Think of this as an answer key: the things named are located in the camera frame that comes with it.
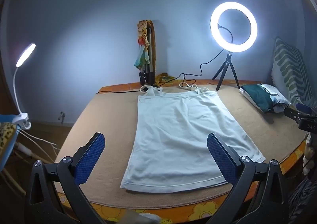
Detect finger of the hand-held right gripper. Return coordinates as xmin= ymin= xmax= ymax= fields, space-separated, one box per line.
xmin=284 ymin=107 xmax=317 ymax=131
xmin=296 ymin=103 xmax=312 ymax=115

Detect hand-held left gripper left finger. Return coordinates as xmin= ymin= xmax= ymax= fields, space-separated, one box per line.
xmin=25 ymin=133 xmax=106 ymax=224

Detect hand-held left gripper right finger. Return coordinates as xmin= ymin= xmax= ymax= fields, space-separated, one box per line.
xmin=207 ymin=133 xmax=290 ymax=224

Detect white tank top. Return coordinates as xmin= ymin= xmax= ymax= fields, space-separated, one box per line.
xmin=120 ymin=85 xmax=265 ymax=193

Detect green striped pillow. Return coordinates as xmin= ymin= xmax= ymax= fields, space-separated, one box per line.
xmin=271 ymin=37 xmax=314 ymax=105

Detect beige blanket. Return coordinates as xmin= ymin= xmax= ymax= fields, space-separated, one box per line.
xmin=53 ymin=84 xmax=309 ymax=208

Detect dark green folded garment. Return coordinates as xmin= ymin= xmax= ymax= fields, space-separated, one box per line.
xmin=241 ymin=83 xmax=276 ymax=113

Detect dark cloth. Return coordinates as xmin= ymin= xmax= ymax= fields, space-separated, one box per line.
xmin=288 ymin=177 xmax=317 ymax=224

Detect blue chair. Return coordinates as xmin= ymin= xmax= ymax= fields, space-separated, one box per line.
xmin=0 ymin=114 xmax=20 ymax=172

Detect leopard print cloth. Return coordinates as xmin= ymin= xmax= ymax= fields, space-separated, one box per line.
xmin=0 ymin=122 xmax=17 ymax=156

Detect yellow patterned cloth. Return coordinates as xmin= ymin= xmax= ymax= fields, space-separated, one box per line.
xmin=156 ymin=73 xmax=174 ymax=84

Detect folded silver tripod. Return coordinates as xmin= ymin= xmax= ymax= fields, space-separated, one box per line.
xmin=139 ymin=22 xmax=156 ymax=86

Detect colourful cloth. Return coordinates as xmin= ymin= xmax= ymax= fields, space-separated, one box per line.
xmin=134 ymin=19 xmax=151 ymax=68

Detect white clip lamp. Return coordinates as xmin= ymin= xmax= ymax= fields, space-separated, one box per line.
xmin=11 ymin=43 xmax=36 ymax=130

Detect white cables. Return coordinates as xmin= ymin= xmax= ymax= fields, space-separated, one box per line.
xmin=15 ymin=127 xmax=61 ymax=162

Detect black cable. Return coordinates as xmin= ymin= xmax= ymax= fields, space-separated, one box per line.
xmin=95 ymin=49 xmax=227 ymax=94

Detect ring light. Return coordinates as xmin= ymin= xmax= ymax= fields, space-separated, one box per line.
xmin=210 ymin=1 xmax=258 ymax=53

